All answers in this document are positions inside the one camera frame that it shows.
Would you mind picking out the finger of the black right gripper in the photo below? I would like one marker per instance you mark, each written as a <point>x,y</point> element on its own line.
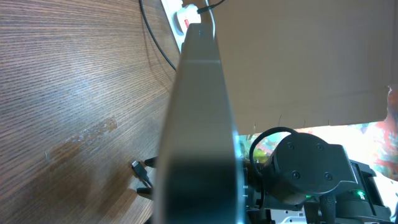
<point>151,162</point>
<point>145,192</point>

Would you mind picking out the Galaxy S25 smartphone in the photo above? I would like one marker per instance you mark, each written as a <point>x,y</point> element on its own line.
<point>199,130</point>

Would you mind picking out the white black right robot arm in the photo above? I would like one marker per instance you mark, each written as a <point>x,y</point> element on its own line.
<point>305,180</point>

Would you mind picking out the white charger plug adapter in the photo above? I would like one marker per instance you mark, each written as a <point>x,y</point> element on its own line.
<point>183,19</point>

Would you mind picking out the white power strip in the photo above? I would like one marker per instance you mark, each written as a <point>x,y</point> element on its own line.
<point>170,8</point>

